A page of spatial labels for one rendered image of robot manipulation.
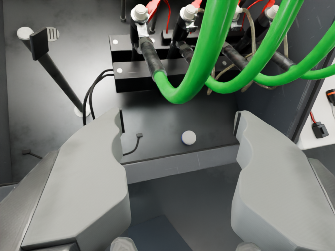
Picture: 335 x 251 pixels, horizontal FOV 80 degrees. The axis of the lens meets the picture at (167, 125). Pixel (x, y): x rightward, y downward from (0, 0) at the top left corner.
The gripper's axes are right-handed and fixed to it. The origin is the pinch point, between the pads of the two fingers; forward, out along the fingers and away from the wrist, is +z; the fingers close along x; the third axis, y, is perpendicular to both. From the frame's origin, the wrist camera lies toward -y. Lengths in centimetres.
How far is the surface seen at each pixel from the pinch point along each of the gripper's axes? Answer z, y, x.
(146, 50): 17.2, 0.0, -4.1
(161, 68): 12.3, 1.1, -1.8
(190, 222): 69, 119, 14
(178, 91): 3.4, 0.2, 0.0
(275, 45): 7.1, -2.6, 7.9
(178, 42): 29.2, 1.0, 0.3
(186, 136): 35.0, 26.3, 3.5
